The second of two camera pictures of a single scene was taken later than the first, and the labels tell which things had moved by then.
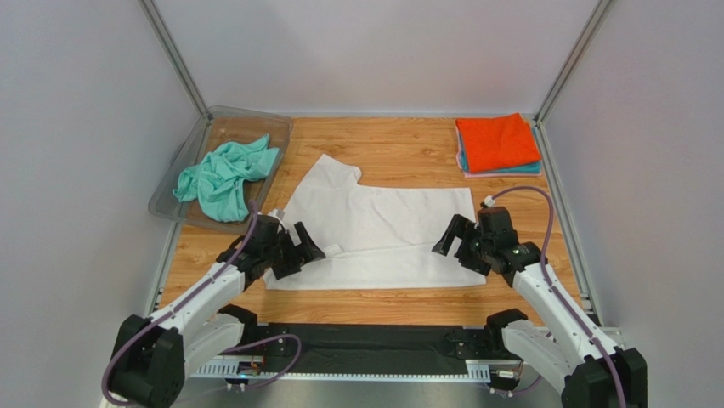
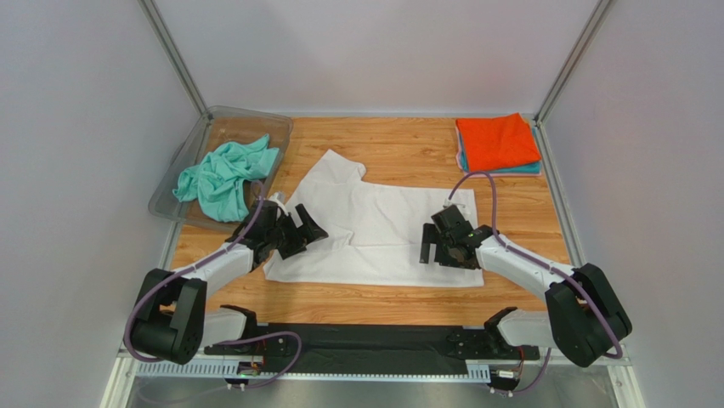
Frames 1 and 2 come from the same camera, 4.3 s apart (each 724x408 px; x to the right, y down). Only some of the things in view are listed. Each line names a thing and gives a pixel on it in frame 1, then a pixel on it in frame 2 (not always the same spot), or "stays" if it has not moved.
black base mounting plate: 376,349 stays
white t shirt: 375,237 stays
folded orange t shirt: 493,144 stays
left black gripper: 306,252 to 308,230
